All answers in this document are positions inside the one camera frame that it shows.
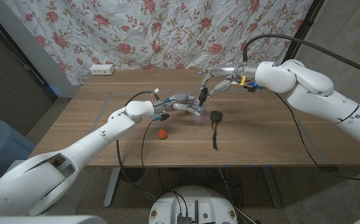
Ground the white floor cable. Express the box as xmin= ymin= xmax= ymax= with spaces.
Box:
xmin=218 ymin=167 xmax=258 ymax=224

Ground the black backdrop stand pole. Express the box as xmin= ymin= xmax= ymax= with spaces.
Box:
xmin=284 ymin=0 xmax=326 ymax=63

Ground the black frame bar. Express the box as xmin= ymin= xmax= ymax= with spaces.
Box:
xmin=0 ymin=6 xmax=58 ymax=101

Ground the grey table leg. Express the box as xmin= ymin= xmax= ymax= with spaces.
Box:
xmin=262 ymin=166 xmax=283 ymax=208
xmin=103 ymin=166 xmax=121 ymax=208

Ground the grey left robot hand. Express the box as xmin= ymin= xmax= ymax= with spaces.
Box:
xmin=163 ymin=93 xmax=206 ymax=118

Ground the black round gadget with lanyard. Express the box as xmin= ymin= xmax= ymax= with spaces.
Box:
xmin=210 ymin=110 xmax=224 ymax=151

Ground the white power strip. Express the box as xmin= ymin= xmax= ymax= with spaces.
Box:
xmin=89 ymin=63 xmax=116 ymax=76

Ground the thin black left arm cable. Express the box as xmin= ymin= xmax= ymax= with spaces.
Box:
xmin=140 ymin=119 xmax=155 ymax=170

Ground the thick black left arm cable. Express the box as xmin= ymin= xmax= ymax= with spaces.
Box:
xmin=116 ymin=90 xmax=160 ymax=202

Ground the floral backdrop cloth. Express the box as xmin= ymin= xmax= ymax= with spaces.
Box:
xmin=4 ymin=0 xmax=314 ymax=86

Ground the white wall pillar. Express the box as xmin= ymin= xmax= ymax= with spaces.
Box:
xmin=0 ymin=0 xmax=81 ymax=99

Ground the black floor cable bundle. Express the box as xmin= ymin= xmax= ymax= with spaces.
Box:
xmin=157 ymin=167 xmax=246 ymax=218

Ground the black round floor base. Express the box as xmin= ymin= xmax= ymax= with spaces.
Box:
xmin=119 ymin=167 xmax=145 ymax=184

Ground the clear spray bottle black sprayer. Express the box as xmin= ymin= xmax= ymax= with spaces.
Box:
xmin=189 ymin=86 xmax=210 ymax=122

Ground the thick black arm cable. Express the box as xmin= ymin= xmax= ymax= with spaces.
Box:
xmin=242 ymin=33 xmax=360 ymax=78
xmin=116 ymin=90 xmax=160 ymax=202

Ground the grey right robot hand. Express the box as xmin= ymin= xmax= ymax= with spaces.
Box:
xmin=198 ymin=61 xmax=259 ymax=99

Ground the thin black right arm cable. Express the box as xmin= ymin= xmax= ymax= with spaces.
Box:
xmin=274 ymin=91 xmax=360 ymax=182

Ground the white robot torso base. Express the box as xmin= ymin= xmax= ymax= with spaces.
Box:
xmin=148 ymin=185 xmax=239 ymax=224

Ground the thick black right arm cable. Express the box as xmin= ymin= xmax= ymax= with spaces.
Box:
xmin=242 ymin=33 xmax=360 ymax=78

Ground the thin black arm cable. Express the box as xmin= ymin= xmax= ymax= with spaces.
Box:
xmin=140 ymin=119 xmax=155 ymax=170
xmin=274 ymin=91 xmax=360 ymax=182

